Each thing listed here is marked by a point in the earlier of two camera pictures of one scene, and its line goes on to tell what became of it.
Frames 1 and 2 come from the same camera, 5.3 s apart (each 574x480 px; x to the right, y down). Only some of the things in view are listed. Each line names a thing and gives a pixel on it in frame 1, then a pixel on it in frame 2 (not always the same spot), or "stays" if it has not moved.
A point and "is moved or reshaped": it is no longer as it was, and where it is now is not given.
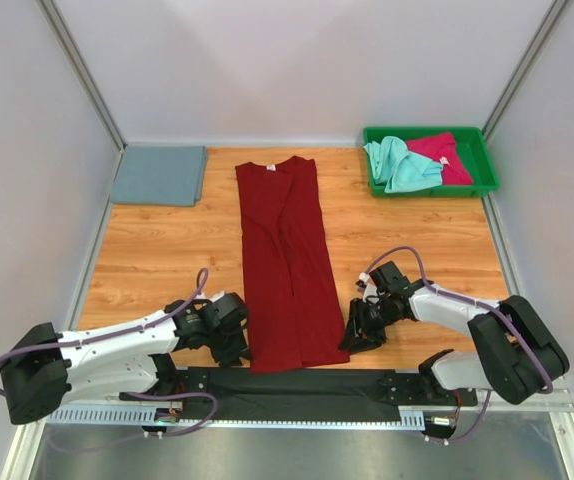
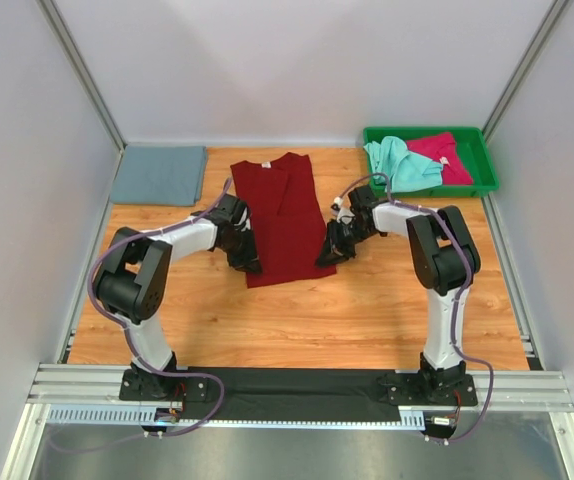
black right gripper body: [369, 321] -> [342, 239]
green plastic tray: [473, 148] stays
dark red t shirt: [295, 311] is moved or reshaped
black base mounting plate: [307, 393] stays
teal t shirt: [399, 169] stays
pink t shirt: [442, 149] stays
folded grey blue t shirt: [161, 175] stays
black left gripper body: [228, 345] -> [241, 250]
